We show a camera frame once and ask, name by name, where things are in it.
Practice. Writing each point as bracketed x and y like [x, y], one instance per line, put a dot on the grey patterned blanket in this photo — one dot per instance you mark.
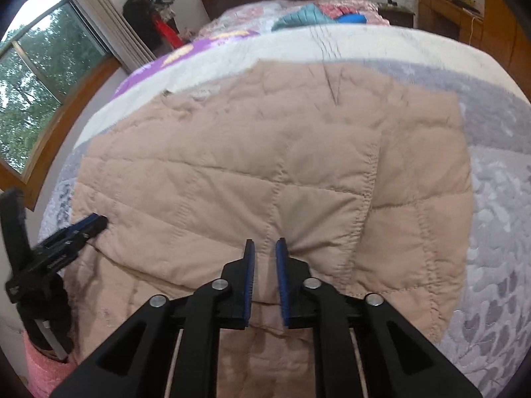
[498, 215]

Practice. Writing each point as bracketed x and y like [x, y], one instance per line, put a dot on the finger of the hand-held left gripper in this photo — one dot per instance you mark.
[89, 226]

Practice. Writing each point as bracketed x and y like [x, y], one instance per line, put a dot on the beige curtain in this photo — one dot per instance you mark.
[108, 16]

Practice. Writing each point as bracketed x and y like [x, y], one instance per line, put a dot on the coat rack with dark clothes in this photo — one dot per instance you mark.
[139, 16]

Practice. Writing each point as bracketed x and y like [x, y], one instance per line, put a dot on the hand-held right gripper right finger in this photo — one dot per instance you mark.
[283, 282]

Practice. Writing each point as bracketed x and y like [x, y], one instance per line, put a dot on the wooden wardrobe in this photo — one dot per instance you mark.
[504, 29]

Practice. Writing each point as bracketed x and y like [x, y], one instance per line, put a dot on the red bag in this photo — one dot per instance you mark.
[168, 33]

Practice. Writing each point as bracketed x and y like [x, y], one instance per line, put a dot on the beige quilted jacket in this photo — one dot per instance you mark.
[249, 166]

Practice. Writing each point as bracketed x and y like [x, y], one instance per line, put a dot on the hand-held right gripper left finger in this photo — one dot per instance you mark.
[249, 282]

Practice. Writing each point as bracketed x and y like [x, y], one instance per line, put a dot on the large wooden framed window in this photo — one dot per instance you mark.
[41, 70]

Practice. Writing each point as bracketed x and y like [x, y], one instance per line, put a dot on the wooden cabinet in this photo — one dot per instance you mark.
[444, 18]

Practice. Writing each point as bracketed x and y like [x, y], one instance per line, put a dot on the teal cloth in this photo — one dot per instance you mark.
[303, 16]

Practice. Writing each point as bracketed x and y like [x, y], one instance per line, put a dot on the dark wooden nightstand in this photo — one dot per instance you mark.
[396, 16]

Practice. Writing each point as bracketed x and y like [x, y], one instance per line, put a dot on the blue cloth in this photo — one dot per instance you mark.
[352, 19]

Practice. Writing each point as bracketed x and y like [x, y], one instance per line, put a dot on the purple floral bedsheet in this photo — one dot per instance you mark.
[186, 52]

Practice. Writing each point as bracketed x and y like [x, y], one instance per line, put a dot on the person's pink clothing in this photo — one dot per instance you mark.
[41, 373]

